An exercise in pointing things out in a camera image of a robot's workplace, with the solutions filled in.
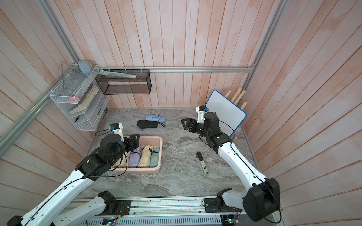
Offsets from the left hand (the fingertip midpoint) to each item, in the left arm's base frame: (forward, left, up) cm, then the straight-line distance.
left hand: (134, 139), depth 73 cm
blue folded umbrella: (+33, -5, -22) cm, 40 cm away
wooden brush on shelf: (+23, +30, +8) cm, 39 cm away
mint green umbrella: (-5, -9, -18) cm, 21 cm away
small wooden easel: (+28, -60, +5) cm, 67 cm away
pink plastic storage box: (+7, -9, -14) cm, 18 cm away
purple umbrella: (-3, +3, -16) cm, 16 cm away
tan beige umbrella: (-4, -4, -15) cm, 16 cm away
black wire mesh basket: (+49, +27, -1) cm, 56 cm away
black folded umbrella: (+28, +3, -22) cm, 35 cm away
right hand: (+10, -27, +3) cm, 29 cm away
